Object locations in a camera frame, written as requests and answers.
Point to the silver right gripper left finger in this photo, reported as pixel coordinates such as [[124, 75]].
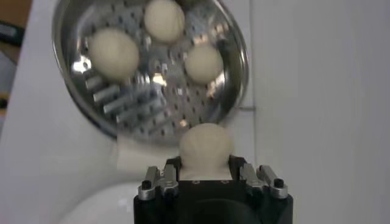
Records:
[[158, 179]]

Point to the steel steamer basket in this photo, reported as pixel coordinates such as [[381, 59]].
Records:
[[152, 100]]

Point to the white round plate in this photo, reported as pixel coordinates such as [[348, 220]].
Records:
[[100, 207]]

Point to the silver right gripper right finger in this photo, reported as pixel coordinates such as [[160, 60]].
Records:
[[262, 179]]

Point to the white steamed baozi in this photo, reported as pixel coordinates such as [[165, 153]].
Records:
[[113, 54], [203, 64], [164, 19], [205, 146]]

